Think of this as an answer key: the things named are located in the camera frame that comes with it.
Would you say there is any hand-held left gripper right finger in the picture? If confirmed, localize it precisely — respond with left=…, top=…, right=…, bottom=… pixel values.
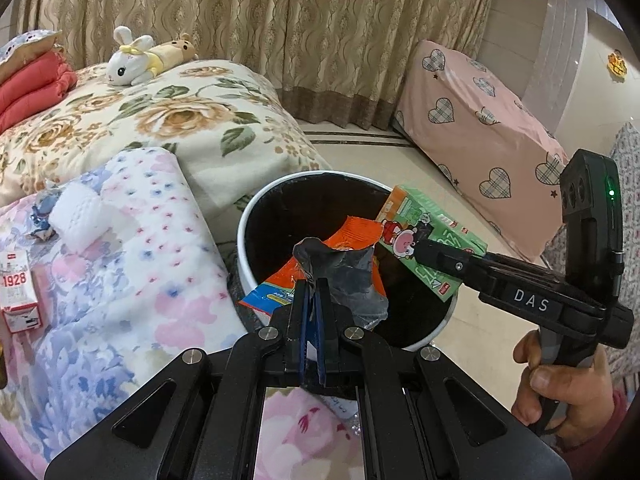
left=312, top=278, right=573, bottom=480

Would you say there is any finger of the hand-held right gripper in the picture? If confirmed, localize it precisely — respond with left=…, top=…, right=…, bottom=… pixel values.
left=411, top=236, right=490, bottom=293

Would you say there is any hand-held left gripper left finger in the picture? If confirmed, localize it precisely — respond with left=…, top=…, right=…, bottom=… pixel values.
left=44, top=278, right=313, bottom=480

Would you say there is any green drink carton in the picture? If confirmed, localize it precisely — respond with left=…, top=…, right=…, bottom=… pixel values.
left=376, top=185, right=488, bottom=303

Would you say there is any grey plastic bag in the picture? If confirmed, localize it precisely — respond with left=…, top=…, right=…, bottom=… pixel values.
left=292, top=236, right=390, bottom=331

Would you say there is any white round trash bin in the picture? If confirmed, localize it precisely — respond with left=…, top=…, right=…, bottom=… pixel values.
left=236, top=171, right=458, bottom=353

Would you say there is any white foam fruit net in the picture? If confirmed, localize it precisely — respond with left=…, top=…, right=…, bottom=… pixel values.
left=49, top=186, right=103, bottom=252

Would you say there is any person's right forearm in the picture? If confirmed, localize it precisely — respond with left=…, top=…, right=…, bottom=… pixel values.
left=595, top=389, right=632, bottom=448

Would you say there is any person's right hand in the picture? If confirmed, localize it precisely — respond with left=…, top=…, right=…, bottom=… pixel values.
left=511, top=332, right=617, bottom=448

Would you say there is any orange snack packet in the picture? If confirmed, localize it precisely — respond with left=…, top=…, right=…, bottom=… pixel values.
left=239, top=215, right=386, bottom=321

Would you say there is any pink heart print cover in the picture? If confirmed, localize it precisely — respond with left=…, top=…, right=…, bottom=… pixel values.
left=392, top=39, right=571, bottom=263

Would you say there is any beige rose print blanket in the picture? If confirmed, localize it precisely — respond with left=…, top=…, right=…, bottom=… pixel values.
left=0, top=60, right=333, bottom=211

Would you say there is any beige patterned curtain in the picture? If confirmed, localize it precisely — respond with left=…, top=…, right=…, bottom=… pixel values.
left=15, top=0, right=497, bottom=131

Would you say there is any blue crumpled wrapper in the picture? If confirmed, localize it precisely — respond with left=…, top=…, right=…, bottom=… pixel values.
left=30, top=179, right=67, bottom=241

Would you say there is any red and white carton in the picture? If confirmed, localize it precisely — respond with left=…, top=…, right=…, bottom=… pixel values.
left=0, top=251, right=44, bottom=334

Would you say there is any yellow plush bear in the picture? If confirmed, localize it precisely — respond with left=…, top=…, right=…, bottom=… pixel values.
left=150, top=33, right=199, bottom=75

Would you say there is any white plush bunny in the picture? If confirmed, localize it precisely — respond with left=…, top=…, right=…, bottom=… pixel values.
left=106, top=26, right=165, bottom=85

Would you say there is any red folded quilt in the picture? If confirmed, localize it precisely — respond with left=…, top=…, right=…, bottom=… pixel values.
left=0, top=51, right=78, bottom=132

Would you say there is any blue patterned pillow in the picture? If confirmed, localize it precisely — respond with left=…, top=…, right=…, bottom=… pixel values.
left=0, top=30, right=63, bottom=82

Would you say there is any yellow wall ornament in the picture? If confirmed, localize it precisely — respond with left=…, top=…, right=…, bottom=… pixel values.
left=606, top=49, right=629, bottom=79

